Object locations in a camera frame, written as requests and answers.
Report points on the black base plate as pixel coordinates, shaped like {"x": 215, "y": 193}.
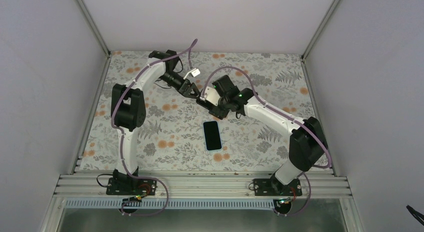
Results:
{"x": 267, "y": 187}
{"x": 131, "y": 187}

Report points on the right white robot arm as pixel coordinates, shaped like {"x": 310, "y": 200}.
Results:
{"x": 307, "y": 143}

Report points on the perforated grey cable tray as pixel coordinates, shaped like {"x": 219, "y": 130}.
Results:
{"x": 173, "y": 203}

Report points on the wrist white camera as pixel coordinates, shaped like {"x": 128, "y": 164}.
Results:
{"x": 192, "y": 73}
{"x": 211, "y": 96}

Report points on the black object at corner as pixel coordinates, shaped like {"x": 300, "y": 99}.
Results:
{"x": 416, "y": 214}

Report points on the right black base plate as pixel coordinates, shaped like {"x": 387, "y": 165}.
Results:
{"x": 267, "y": 187}

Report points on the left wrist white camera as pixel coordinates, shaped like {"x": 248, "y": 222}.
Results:
{"x": 192, "y": 73}

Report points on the phone in light blue case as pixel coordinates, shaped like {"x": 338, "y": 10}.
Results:
{"x": 212, "y": 136}

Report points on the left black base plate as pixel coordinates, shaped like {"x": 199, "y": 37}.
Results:
{"x": 131, "y": 187}

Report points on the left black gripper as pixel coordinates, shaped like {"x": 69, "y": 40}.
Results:
{"x": 185, "y": 89}

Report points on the aluminium front rail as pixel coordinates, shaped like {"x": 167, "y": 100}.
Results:
{"x": 180, "y": 185}

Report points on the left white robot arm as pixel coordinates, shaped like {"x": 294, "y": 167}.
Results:
{"x": 128, "y": 112}

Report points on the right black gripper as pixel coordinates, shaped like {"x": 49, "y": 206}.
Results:
{"x": 220, "y": 114}

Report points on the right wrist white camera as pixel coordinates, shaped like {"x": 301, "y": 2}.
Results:
{"x": 211, "y": 96}

